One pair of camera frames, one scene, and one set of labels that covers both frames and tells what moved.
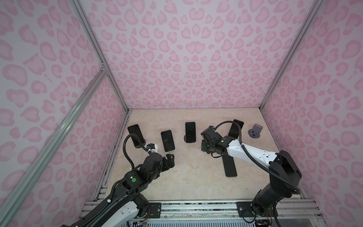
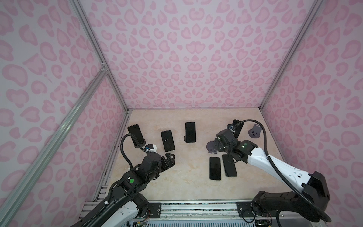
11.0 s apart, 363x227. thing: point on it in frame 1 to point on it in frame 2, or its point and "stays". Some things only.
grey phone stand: (255, 131) stays
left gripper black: (166, 165) stays
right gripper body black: (207, 147) to (224, 148)
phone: (229, 165) stays
